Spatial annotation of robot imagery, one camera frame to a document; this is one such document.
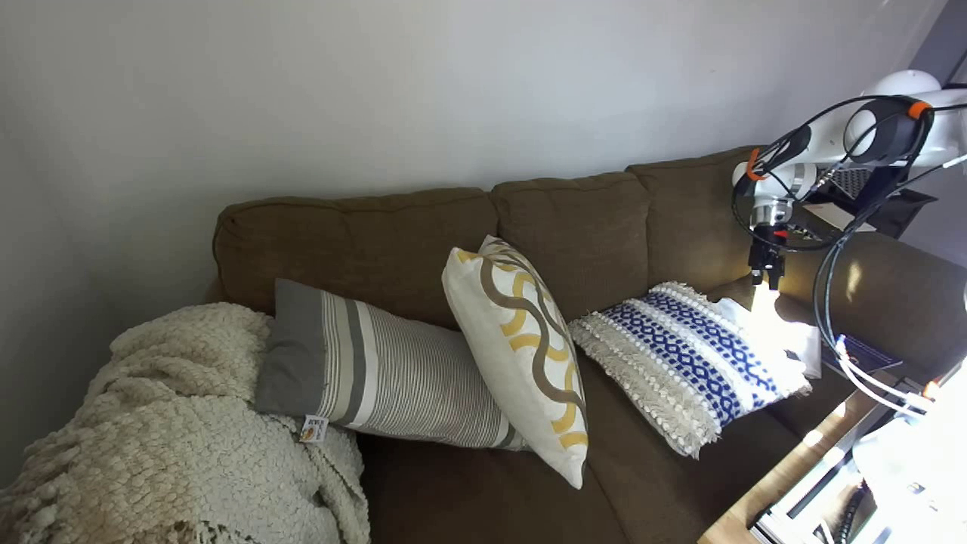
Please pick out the cream pillow with wavy pattern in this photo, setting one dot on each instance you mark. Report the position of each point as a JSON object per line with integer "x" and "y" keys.
{"x": 522, "y": 350}

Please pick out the grey white striped pillow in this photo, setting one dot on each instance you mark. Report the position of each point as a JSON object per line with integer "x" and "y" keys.
{"x": 404, "y": 372}

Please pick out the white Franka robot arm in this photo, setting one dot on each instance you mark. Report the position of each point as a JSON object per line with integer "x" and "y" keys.
{"x": 910, "y": 125}

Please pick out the brown fabric sofa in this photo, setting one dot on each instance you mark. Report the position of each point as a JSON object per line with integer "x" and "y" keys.
{"x": 592, "y": 229}

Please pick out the blue white fringed pillow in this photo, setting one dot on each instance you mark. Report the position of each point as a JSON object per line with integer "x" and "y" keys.
{"x": 685, "y": 363}

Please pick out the cream knit blanket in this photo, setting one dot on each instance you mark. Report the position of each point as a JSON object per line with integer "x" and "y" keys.
{"x": 151, "y": 432}

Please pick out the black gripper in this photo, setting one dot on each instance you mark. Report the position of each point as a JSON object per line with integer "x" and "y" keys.
{"x": 768, "y": 241}

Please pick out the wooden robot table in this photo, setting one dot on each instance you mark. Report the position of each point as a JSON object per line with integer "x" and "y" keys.
{"x": 765, "y": 493}

